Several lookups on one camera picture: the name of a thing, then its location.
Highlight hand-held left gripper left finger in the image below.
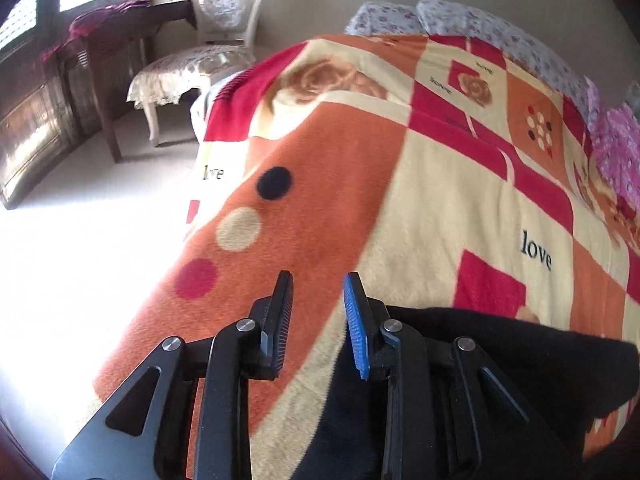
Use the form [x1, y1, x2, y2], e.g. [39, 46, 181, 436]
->
[50, 270, 295, 480]

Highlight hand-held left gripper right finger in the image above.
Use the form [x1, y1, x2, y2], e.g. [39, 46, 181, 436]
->
[342, 272, 584, 480]

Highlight black pants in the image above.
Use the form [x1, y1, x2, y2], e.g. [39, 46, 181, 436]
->
[305, 304, 640, 480]

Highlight orange red printed blanket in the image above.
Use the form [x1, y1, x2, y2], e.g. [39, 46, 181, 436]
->
[92, 34, 640, 467]

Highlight cream lace seat cover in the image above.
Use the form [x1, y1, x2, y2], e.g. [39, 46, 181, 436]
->
[127, 44, 257, 110]

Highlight small floral pillow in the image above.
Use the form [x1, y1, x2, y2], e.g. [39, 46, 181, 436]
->
[345, 1, 427, 37]

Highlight pink patterned cloth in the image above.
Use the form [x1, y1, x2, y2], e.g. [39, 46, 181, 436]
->
[585, 77, 640, 203]

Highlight brown wooden cabinet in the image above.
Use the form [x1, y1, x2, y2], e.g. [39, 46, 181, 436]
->
[0, 35, 108, 211]

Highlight long floral pillow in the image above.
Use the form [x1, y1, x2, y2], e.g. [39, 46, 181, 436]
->
[416, 0, 595, 113]

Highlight white ornate chair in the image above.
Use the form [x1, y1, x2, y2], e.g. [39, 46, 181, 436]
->
[127, 0, 271, 148]

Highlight dark wooden table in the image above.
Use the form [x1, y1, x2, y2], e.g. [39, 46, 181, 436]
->
[65, 0, 201, 164]

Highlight red cloth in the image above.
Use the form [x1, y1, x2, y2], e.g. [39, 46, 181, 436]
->
[42, 0, 154, 61]

